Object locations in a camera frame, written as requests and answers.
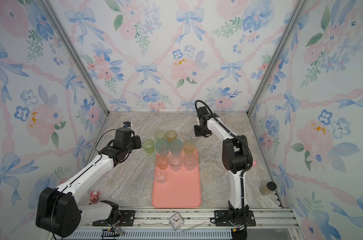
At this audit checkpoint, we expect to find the clear textured cup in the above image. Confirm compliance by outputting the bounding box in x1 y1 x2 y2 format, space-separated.
189 130 197 142

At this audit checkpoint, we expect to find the clear frosted cup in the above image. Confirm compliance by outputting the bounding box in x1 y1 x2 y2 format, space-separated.
178 133 188 142

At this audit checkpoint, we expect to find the yellow green cup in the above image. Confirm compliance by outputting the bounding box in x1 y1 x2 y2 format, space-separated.
183 140 196 156

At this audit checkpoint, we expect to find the bright green glass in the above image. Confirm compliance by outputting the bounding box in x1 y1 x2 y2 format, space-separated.
142 140 155 155

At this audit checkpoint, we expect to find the teal textured cup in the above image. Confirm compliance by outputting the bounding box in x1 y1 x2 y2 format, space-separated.
155 139 169 157
170 139 183 158

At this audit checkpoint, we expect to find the clear pinkish cup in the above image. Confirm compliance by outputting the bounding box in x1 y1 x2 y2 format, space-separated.
183 155 197 171

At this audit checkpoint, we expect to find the clear glass column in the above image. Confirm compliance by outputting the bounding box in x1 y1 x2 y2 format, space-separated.
168 155 183 172

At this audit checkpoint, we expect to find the pink tinted glass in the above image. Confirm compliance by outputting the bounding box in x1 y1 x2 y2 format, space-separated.
156 155 169 170

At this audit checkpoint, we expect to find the small clear glass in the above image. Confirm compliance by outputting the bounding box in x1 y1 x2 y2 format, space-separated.
155 172 167 184

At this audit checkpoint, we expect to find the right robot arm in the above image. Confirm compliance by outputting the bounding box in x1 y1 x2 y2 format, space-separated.
194 115 253 215

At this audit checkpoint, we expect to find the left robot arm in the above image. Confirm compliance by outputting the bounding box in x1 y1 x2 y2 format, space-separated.
35 122 142 238

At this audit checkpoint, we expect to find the pink rectangular tray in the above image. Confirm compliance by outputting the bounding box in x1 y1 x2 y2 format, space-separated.
152 161 201 209

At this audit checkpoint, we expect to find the amber yellow cup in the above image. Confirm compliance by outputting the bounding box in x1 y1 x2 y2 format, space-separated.
166 130 177 142

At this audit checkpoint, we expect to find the light green textured cup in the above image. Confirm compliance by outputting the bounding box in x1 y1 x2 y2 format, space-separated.
154 130 166 141

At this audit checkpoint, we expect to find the pink bear figurine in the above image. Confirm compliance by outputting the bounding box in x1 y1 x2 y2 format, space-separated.
89 191 101 205

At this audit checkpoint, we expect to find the small jar dark lid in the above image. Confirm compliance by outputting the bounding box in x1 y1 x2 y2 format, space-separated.
259 182 277 196

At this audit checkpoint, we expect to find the small white clock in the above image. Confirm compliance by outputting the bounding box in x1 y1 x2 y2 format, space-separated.
169 212 184 231

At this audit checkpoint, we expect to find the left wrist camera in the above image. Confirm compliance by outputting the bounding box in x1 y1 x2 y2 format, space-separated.
123 121 132 128

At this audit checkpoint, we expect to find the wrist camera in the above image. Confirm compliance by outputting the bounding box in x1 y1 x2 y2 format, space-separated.
197 106 219 127
123 121 132 128

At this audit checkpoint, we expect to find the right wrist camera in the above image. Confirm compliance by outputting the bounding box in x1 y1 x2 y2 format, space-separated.
197 106 219 127

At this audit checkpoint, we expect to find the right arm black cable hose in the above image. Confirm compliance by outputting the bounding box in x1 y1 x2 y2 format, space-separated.
194 99 254 240

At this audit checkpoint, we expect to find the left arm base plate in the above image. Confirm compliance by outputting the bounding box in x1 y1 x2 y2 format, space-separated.
92 210 136 227

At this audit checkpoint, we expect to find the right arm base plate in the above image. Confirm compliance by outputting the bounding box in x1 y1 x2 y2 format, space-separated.
210 209 256 227

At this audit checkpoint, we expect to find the aluminium front rail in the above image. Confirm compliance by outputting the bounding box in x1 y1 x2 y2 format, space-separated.
46 206 302 240

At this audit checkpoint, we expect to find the left corner aluminium post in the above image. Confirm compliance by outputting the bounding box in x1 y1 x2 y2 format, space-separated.
37 0 110 116

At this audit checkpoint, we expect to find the corner aluminium post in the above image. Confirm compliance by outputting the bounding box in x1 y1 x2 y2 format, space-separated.
37 0 110 116
246 0 307 117

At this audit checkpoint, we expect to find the right corner aluminium post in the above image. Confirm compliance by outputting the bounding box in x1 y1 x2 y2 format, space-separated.
246 0 307 117

